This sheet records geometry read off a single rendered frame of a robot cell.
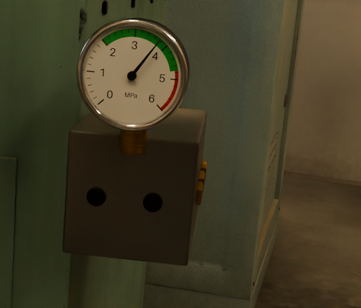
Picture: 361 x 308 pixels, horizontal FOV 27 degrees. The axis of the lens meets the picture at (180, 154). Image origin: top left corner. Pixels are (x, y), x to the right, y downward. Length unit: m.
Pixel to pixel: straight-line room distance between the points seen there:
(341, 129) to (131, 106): 2.58
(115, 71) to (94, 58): 0.01
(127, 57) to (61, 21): 0.08
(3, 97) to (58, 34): 0.06
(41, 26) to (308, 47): 2.49
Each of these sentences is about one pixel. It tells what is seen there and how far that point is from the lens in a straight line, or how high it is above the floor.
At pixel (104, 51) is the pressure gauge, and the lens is 0.43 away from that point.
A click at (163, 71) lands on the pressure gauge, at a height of 0.66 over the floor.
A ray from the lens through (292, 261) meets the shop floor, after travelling 2.10.
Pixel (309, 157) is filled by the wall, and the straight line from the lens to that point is 3.02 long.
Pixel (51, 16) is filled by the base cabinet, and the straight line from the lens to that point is 0.50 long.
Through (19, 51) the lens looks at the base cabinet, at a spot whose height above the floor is 0.66.
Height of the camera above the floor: 0.72
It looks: 13 degrees down
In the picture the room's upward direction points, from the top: 5 degrees clockwise
